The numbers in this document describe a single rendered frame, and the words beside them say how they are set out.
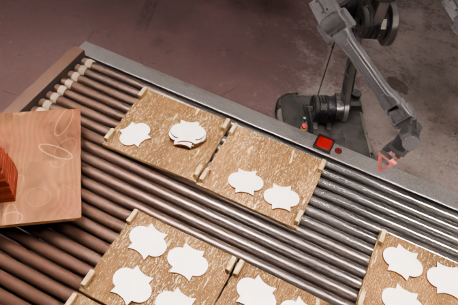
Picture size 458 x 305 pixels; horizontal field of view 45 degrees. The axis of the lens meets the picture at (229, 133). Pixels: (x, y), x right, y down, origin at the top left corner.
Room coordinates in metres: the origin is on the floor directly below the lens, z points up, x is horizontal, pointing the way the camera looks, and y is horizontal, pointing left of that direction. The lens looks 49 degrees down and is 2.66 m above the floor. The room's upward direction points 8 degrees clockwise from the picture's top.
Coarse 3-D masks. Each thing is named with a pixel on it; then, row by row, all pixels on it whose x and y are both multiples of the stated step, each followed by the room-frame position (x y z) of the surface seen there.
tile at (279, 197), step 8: (264, 192) 1.20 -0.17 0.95; (272, 192) 1.21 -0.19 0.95; (280, 192) 1.21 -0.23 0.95; (288, 192) 1.22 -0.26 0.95; (264, 200) 1.17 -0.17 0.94; (272, 200) 1.17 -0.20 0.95; (280, 200) 1.18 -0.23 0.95; (288, 200) 1.18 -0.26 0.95; (296, 200) 1.19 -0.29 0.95; (272, 208) 1.13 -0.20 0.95; (280, 208) 1.14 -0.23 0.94; (288, 208) 1.14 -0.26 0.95
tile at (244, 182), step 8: (232, 176) 1.25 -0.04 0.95; (240, 176) 1.26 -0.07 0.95; (248, 176) 1.27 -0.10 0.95; (256, 176) 1.27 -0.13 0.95; (232, 184) 1.22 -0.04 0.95; (240, 184) 1.22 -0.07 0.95; (248, 184) 1.23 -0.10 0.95; (256, 184) 1.23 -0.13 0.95; (240, 192) 1.19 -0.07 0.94; (248, 192) 1.19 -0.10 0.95
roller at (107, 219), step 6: (84, 204) 1.05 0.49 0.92; (84, 210) 1.03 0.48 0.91; (90, 210) 1.03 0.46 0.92; (96, 210) 1.04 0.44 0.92; (90, 216) 1.02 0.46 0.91; (96, 216) 1.01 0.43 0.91; (102, 216) 1.01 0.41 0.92; (108, 216) 1.02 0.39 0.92; (102, 222) 1.00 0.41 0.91; (108, 222) 1.00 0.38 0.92; (114, 222) 1.00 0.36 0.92; (120, 222) 1.00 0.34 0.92; (114, 228) 0.98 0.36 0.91; (120, 228) 0.98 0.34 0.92
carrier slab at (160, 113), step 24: (144, 96) 1.62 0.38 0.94; (144, 120) 1.49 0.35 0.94; (168, 120) 1.50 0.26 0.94; (192, 120) 1.52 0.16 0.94; (216, 120) 1.54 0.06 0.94; (120, 144) 1.34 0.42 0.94; (144, 144) 1.36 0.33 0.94; (168, 144) 1.37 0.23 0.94; (216, 144) 1.41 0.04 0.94; (168, 168) 1.26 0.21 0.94; (192, 168) 1.27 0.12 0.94
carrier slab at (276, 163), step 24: (240, 144) 1.43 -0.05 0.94; (264, 144) 1.45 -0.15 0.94; (216, 168) 1.29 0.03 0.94; (240, 168) 1.31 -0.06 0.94; (264, 168) 1.32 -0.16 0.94; (288, 168) 1.34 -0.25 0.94; (312, 168) 1.36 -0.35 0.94; (216, 192) 1.18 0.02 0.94; (312, 192) 1.24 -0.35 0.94; (288, 216) 1.12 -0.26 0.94
